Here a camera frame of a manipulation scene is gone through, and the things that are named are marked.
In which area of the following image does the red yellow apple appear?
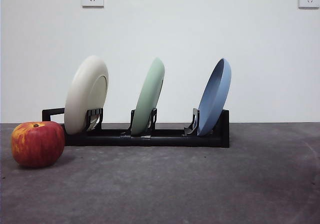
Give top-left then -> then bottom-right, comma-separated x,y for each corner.
10,121 -> 66,169

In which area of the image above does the cream white plate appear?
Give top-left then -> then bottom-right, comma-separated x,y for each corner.
63,55 -> 110,135

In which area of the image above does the black plate rack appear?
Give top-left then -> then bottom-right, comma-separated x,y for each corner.
41,107 -> 230,149

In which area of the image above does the pale green plate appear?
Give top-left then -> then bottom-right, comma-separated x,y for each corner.
130,57 -> 166,136

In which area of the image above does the blue plate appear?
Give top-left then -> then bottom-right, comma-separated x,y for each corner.
196,58 -> 233,137

